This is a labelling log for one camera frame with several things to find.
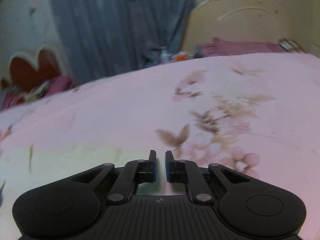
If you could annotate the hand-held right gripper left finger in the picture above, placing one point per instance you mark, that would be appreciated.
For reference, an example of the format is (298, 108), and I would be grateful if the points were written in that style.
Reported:
(153, 172)

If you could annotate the white bottle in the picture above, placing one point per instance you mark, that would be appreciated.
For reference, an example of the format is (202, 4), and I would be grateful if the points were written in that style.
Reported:
(164, 55)

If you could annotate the grey-blue curtain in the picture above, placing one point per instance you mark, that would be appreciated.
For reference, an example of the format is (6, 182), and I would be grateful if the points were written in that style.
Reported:
(120, 25)

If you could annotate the orange box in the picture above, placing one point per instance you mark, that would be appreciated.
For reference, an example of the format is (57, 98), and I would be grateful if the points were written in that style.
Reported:
(181, 57)

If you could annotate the pink cloth pile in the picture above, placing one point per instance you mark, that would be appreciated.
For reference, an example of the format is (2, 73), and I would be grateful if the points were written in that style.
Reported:
(62, 83)

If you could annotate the small dark blue object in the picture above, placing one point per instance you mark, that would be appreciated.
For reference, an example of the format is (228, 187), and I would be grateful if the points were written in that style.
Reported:
(198, 50)

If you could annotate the pink floral blanket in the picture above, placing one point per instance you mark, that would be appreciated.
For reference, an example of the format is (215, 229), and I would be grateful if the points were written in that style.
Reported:
(100, 120)

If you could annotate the pink pillow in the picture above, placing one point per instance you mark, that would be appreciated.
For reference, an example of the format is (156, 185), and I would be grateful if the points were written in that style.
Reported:
(240, 47)

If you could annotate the cream headboard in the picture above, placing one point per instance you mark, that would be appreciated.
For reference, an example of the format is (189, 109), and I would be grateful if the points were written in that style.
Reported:
(245, 25)

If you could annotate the crumpled patterned cloth pile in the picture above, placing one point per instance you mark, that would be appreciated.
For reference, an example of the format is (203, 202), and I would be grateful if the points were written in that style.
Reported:
(36, 92)

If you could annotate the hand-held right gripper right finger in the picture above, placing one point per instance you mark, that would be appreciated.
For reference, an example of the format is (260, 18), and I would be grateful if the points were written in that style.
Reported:
(169, 173)

